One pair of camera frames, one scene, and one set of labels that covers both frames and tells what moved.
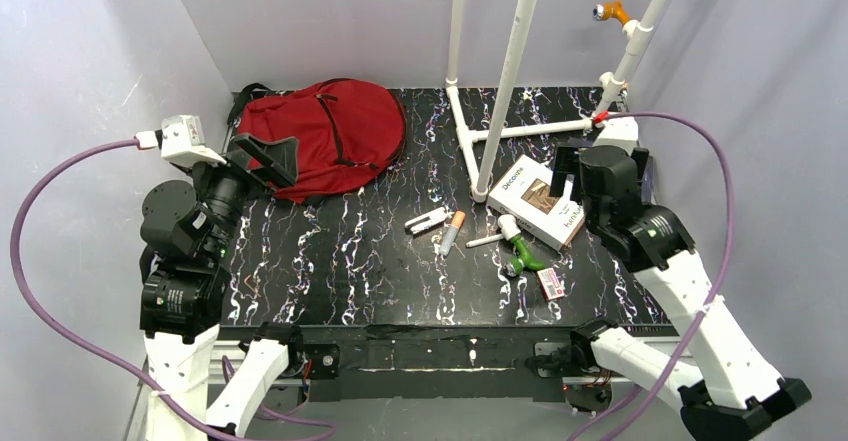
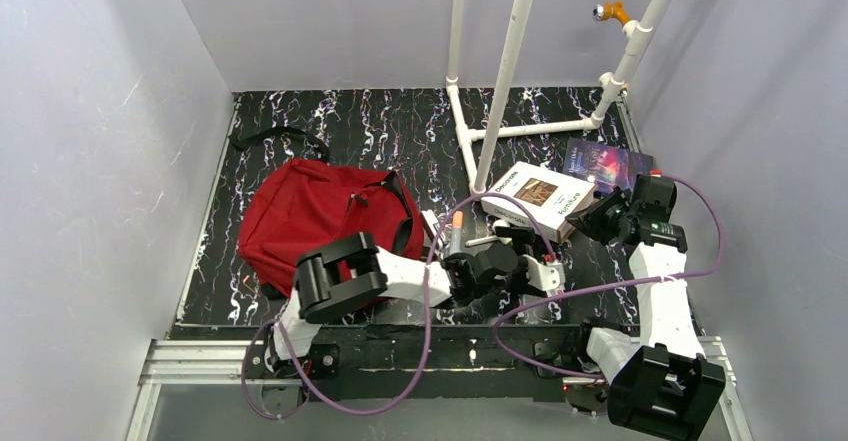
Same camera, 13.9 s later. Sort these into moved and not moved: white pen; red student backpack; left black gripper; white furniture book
Moved: left black gripper; red student backpack
Not moved: white furniture book; white pen
